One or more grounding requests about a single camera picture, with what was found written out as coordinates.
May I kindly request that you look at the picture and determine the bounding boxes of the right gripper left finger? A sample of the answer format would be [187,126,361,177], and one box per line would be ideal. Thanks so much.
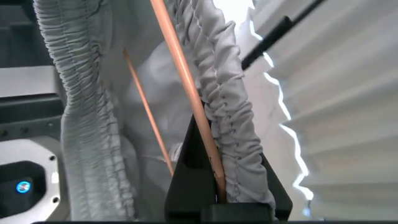
[164,114,219,222]

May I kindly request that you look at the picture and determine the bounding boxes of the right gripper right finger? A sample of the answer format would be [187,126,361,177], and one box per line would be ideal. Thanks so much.
[261,152,294,222]

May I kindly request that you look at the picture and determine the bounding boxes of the pink clothes hanger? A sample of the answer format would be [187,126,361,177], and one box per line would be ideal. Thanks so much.
[123,0,227,205]

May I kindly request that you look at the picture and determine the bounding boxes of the pale grey shorts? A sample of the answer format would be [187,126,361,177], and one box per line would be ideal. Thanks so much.
[32,0,277,222]

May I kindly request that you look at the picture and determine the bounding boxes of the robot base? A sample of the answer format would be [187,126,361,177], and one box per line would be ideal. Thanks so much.
[0,0,71,224]

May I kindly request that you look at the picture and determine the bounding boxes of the black clothes rack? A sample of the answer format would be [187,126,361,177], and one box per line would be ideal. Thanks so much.
[241,0,326,71]

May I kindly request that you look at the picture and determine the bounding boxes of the white curtain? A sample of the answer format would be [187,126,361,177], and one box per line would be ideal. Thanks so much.
[248,0,398,222]

